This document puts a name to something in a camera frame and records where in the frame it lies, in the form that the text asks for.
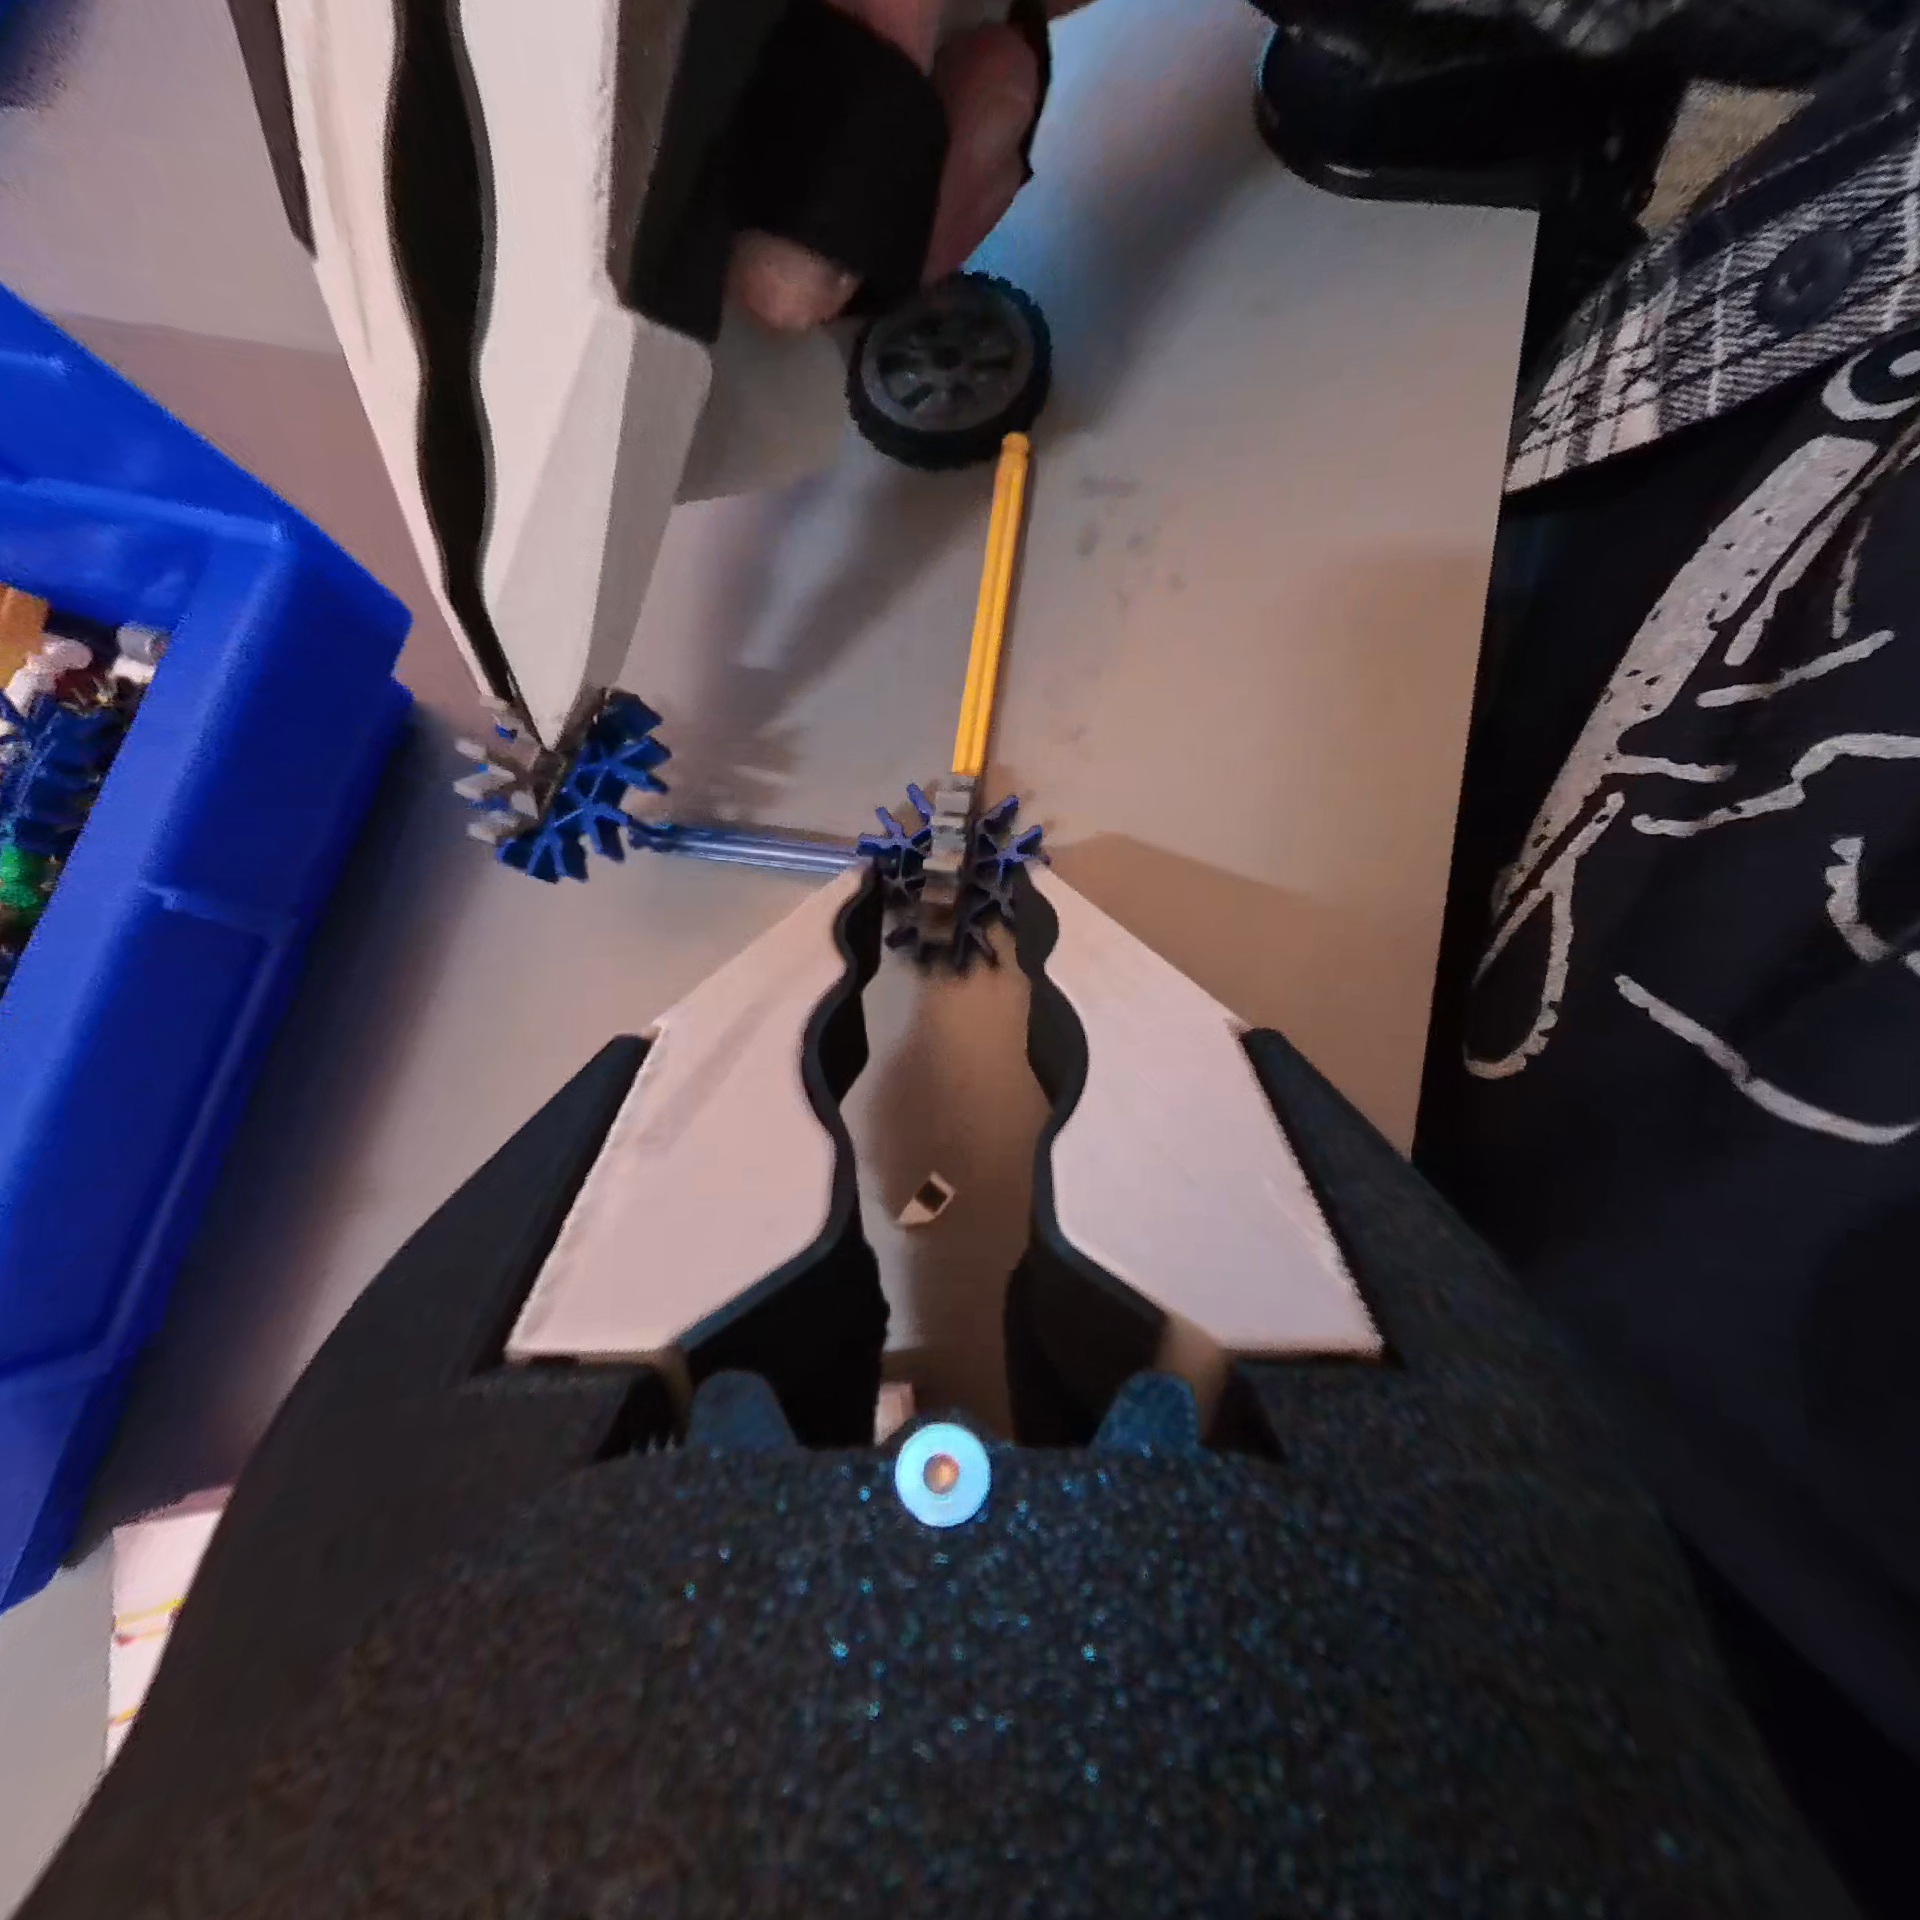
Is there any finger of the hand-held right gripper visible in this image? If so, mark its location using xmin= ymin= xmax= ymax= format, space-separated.
xmin=277 ymin=0 xmax=521 ymax=739
xmin=448 ymin=0 xmax=718 ymax=748

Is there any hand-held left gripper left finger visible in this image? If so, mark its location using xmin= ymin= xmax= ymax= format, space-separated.
xmin=508 ymin=869 xmax=893 ymax=1445

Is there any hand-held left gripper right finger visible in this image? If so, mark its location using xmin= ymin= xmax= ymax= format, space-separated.
xmin=1005 ymin=869 xmax=1385 ymax=1451

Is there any blue plastic rod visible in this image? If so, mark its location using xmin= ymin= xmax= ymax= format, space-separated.
xmin=632 ymin=822 xmax=877 ymax=874

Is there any grey snowflake connector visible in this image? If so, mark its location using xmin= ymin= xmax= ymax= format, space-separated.
xmin=915 ymin=783 xmax=979 ymax=934
xmin=454 ymin=704 xmax=545 ymax=845

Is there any yellow plastic rod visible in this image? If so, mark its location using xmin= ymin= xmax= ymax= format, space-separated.
xmin=954 ymin=430 xmax=1035 ymax=792

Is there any blue plastic bin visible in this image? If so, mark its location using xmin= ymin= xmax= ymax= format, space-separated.
xmin=0 ymin=283 xmax=414 ymax=1616

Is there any person's right hand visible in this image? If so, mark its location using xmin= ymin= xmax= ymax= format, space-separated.
xmin=728 ymin=0 xmax=1054 ymax=335

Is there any grey toy wheel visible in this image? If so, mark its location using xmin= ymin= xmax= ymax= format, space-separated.
xmin=847 ymin=274 xmax=1054 ymax=477

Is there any person's black printed shirt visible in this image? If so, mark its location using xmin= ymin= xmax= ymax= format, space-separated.
xmin=1417 ymin=347 xmax=1920 ymax=1801

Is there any pile of colourful construction pieces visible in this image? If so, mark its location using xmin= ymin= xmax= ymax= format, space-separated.
xmin=0 ymin=586 xmax=170 ymax=997

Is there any toy instruction booklet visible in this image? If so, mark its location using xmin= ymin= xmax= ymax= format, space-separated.
xmin=104 ymin=1350 xmax=922 ymax=1777

